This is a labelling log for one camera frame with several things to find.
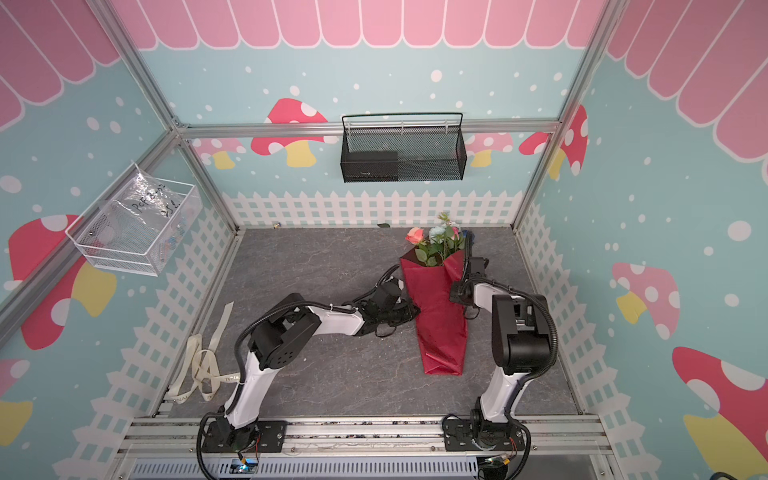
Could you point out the light blue fake flower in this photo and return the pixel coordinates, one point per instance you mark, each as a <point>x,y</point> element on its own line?
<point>438,244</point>

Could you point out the dark red wrapping paper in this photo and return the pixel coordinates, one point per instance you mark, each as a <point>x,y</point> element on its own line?
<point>441,326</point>

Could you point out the cream ribbon strip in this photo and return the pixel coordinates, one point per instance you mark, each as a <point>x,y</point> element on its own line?
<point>199,369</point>

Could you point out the clear plastic bag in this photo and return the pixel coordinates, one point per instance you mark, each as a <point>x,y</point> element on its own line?
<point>136,215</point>

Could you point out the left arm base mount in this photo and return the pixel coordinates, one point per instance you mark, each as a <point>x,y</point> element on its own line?
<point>218,436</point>

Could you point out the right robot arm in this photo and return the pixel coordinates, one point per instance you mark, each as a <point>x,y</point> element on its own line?
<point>524,347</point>

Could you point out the white wire basket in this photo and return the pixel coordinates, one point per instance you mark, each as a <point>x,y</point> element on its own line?
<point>82,232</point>

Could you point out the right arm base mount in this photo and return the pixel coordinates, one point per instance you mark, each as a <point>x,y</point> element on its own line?
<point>467,435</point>

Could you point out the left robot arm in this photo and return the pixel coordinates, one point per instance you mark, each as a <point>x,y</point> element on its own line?
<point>277,338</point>

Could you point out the black box in basket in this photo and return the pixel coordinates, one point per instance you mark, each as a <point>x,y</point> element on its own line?
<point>369,166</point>

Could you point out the aluminium corner frame post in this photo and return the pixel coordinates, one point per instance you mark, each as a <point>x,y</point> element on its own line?
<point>110,21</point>

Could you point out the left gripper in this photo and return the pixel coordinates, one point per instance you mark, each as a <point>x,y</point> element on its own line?
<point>354,307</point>

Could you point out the black wire mesh basket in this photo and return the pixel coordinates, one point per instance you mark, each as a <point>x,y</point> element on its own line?
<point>430,145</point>

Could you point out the pink orange fake rose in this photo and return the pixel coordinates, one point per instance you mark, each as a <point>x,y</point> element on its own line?
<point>415,236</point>

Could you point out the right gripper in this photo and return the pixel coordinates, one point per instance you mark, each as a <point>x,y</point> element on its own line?
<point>462,279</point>

